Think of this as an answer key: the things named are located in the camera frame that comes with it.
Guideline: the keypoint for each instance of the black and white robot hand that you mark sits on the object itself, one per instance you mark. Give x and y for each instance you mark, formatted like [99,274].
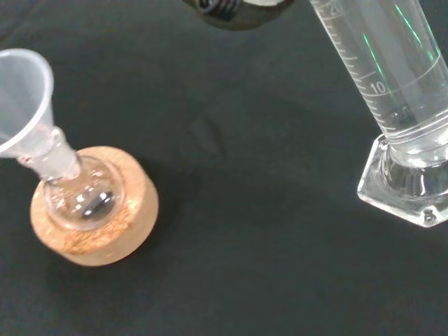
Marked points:
[238,15]

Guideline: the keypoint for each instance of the clear glass round-bottom flask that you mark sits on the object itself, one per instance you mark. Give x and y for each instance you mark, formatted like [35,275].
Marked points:
[87,196]

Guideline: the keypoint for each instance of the black bench cloth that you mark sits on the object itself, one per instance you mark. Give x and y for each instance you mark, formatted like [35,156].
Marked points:
[224,182]

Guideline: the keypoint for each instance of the clear plastic funnel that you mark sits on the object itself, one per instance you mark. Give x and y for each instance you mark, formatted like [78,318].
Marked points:
[24,101]

